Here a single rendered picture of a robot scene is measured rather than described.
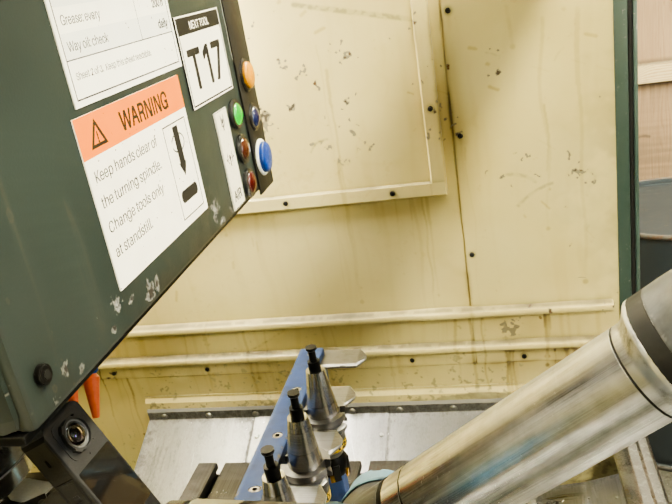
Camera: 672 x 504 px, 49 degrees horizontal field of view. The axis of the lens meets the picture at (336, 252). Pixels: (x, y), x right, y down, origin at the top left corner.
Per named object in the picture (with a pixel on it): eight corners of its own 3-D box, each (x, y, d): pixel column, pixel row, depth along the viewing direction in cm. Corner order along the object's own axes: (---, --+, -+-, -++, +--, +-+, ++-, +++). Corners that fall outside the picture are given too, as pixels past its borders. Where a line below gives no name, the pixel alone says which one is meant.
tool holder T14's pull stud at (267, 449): (268, 470, 81) (262, 444, 80) (282, 470, 81) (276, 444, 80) (263, 480, 80) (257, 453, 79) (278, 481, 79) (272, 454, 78)
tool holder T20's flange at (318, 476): (293, 460, 97) (290, 444, 96) (337, 463, 96) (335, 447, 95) (277, 492, 92) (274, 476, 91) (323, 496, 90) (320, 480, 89)
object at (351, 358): (368, 351, 120) (368, 347, 120) (364, 368, 115) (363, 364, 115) (327, 353, 121) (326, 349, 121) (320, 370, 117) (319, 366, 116)
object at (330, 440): (345, 433, 100) (345, 428, 100) (339, 458, 95) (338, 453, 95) (296, 434, 102) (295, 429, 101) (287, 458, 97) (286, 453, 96)
